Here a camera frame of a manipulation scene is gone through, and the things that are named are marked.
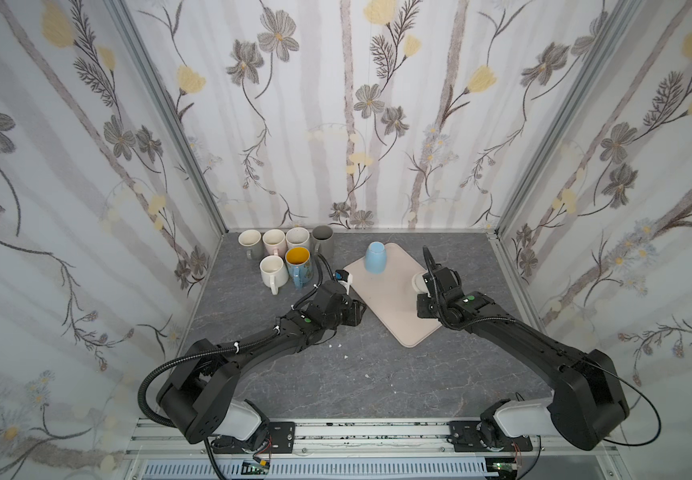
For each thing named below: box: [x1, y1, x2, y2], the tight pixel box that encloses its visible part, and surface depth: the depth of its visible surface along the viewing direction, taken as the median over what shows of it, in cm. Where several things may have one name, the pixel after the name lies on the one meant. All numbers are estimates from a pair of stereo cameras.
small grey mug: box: [238, 229, 264, 261], surface depth 107 cm
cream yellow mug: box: [285, 226, 310, 251], surface depth 110 cm
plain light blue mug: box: [365, 241, 387, 275], surface depth 106 cm
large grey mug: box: [311, 225, 335, 259], surface depth 109 cm
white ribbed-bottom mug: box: [260, 255, 289, 295], surface depth 101 cm
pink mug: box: [262, 228, 287, 257], surface depth 107 cm
